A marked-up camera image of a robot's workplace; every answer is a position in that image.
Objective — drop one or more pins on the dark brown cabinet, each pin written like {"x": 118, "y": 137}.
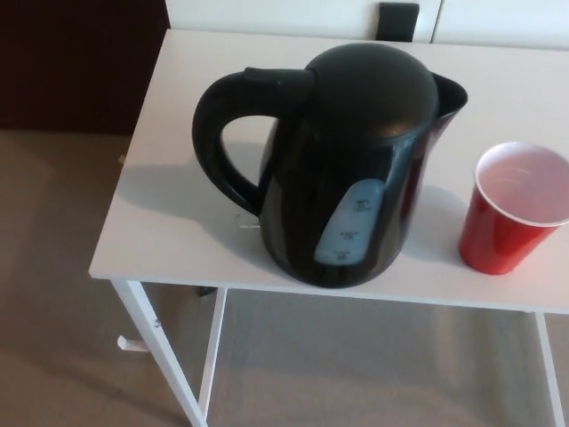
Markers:
{"x": 66, "y": 58}

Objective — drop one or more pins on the black electric kettle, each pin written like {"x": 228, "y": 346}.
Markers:
{"x": 338, "y": 178}

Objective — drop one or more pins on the red plastic cup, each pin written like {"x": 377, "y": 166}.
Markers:
{"x": 493, "y": 236}

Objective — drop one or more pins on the white metal-frame table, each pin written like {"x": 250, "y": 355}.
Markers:
{"x": 178, "y": 111}

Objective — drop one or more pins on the black rectangular wall plate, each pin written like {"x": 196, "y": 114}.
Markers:
{"x": 398, "y": 22}

